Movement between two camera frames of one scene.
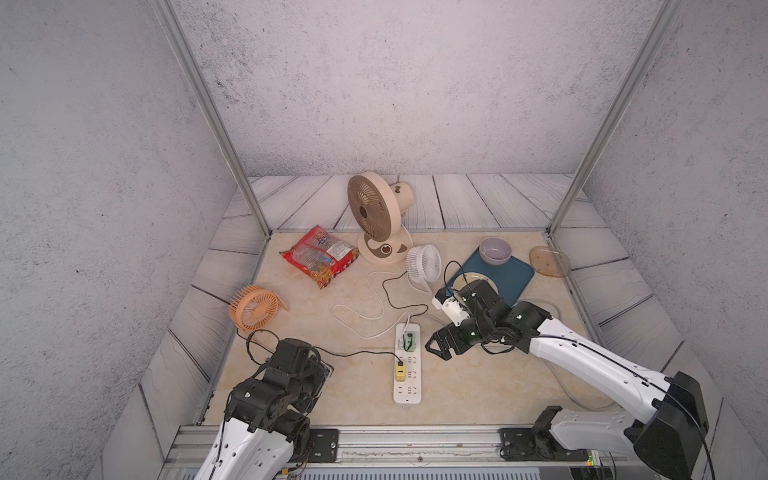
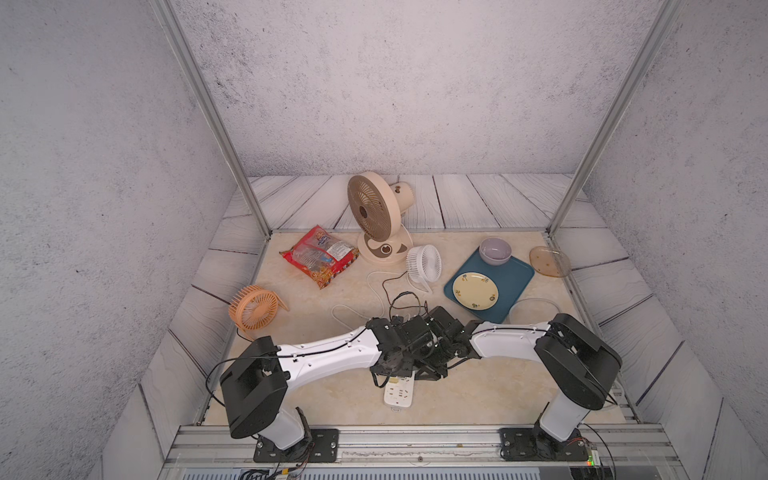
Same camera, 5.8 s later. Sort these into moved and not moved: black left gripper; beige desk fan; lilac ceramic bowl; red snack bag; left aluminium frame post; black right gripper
Moved: black right gripper; black left gripper
Not moved: left aluminium frame post; beige desk fan; red snack bag; lilac ceramic bowl
